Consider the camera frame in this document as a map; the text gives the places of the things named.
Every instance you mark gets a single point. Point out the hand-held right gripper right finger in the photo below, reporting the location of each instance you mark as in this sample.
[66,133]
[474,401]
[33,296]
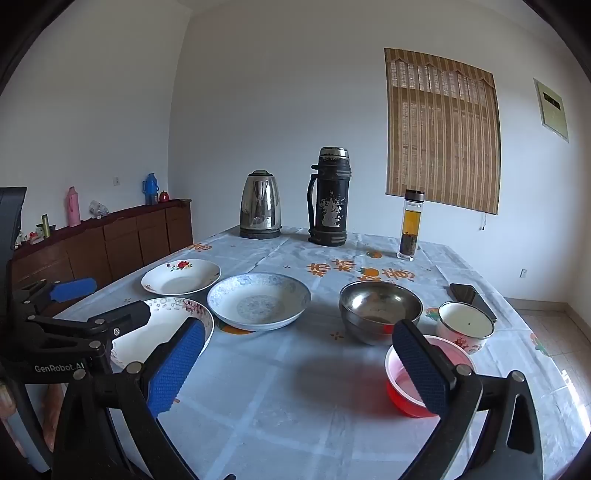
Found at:
[420,374]

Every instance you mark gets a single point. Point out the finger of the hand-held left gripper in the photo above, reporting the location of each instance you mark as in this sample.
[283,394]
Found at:
[124,316]
[74,288]

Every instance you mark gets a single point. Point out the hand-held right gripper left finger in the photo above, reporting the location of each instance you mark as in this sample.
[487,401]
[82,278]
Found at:
[178,364]

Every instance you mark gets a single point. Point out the red plastic bowl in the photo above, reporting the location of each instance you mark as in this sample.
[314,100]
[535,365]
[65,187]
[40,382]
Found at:
[408,387]

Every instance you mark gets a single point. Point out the white plate with floral rim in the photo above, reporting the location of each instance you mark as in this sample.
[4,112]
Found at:
[147,337]

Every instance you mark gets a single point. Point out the white enamel bowl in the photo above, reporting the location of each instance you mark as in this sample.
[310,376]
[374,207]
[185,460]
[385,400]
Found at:
[464,323]

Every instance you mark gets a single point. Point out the white plate with red flowers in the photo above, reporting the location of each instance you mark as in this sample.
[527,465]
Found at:
[182,277]

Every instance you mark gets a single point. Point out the stainless steel bowl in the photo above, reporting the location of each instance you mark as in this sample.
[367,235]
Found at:
[381,309]

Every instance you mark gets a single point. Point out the white plate with blue pattern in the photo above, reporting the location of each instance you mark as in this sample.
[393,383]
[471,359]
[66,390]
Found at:
[258,300]

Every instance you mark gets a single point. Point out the small red item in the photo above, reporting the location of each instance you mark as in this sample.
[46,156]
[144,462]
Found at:
[34,237]

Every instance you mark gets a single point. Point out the green bottle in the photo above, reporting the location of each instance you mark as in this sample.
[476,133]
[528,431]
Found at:
[45,227]

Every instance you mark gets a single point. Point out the brown wooden sideboard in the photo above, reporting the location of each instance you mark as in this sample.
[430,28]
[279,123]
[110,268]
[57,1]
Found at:
[124,240]

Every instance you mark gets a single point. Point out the pink thermos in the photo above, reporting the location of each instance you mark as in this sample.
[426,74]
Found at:
[73,210]

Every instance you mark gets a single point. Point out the clear plastic bag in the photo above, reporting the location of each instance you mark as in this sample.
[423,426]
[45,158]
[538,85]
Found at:
[99,209]

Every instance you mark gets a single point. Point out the black smartphone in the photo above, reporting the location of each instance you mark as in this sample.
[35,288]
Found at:
[475,297]

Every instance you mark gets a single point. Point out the light blue printed tablecloth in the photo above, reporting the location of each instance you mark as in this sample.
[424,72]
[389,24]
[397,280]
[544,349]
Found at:
[295,397]

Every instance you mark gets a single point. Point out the blue thermos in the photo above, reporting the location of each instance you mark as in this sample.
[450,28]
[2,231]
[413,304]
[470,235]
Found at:
[150,190]

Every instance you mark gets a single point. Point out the red apple ornament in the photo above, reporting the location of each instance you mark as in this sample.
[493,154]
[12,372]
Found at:
[164,197]

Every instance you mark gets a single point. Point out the glass tea bottle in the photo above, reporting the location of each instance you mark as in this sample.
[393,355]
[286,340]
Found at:
[411,226]

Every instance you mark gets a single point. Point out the stainless steel electric kettle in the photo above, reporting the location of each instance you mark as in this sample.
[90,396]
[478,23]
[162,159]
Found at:
[261,207]

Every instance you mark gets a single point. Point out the black worn thermos flask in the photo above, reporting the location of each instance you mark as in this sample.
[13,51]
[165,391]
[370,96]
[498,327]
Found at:
[330,203]

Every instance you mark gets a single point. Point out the bamboo window blind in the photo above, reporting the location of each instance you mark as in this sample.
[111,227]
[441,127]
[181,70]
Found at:
[443,134]

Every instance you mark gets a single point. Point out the wall electrical panel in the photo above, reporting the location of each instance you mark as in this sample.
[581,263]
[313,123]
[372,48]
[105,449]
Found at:
[551,108]

